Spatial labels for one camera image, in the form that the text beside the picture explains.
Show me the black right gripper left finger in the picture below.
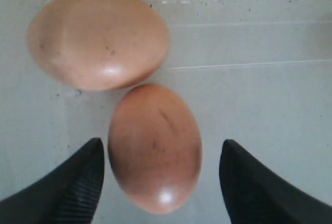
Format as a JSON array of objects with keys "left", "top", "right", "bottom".
[{"left": 1, "top": 138, "right": 105, "bottom": 223}]

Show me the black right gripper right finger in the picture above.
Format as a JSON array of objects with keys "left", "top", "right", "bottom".
[{"left": 219, "top": 139, "right": 331, "bottom": 223}]

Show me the brown egg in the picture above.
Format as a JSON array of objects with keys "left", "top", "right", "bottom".
[
  {"left": 108, "top": 83, "right": 202, "bottom": 214},
  {"left": 27, "top": 0, "right": 171, "bottom": 91}
]

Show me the clear plastic bin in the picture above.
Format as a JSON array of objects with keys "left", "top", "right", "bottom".
[{"left": 1, "top": 0, "right": 331, "bottom": 223}]

